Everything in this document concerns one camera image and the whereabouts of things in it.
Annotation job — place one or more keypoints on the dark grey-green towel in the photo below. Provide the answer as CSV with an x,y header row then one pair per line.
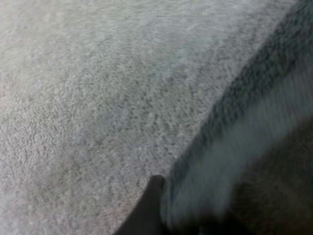
x,y
244,137

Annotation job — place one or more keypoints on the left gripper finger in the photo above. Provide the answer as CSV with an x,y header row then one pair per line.
x,y
146,210

